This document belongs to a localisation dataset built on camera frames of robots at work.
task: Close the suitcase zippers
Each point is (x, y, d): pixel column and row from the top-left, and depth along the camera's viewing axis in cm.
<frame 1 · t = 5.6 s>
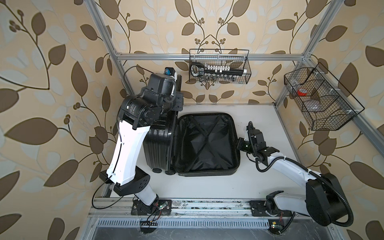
left hand: (175, 94, 59), fingers closed
right hand: (234, 141, 88), fingers closed
black hard-shell suitcase: (194, 144, 101), on the table

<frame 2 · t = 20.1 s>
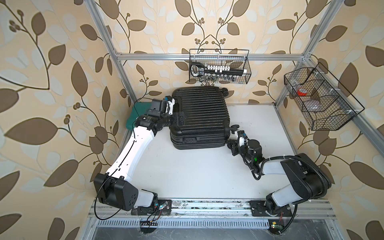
left hand: (177, 115, 77), fingers open
right hand: (229, 140, 91), fingers closed
black hard-shell suitcase: (203, 119, 88), point 20 cm above the table

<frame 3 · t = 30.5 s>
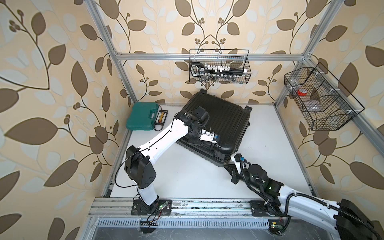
left hand: (198, 134, 80), fingers open
right hand: (224, 166, 80), fingers closed
black hard-shell suitcase: (229, 114, 88), point 22 cm above the table

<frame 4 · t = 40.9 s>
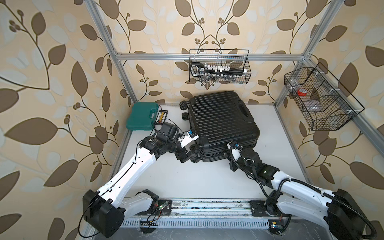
left hand: (188, 145, 75), fingers open
right hand: (226, 155, 83), fingers closed
black hard-shell suitcase: (217, 119, 86), point 22 cm above the table

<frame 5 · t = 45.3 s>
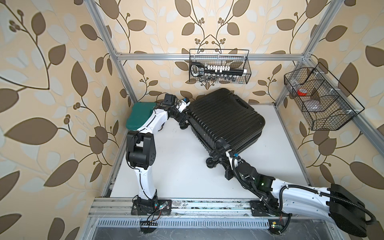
left hand: (180, 111, 95), fingers open
right hand: (221, 162, 81), fingers closed
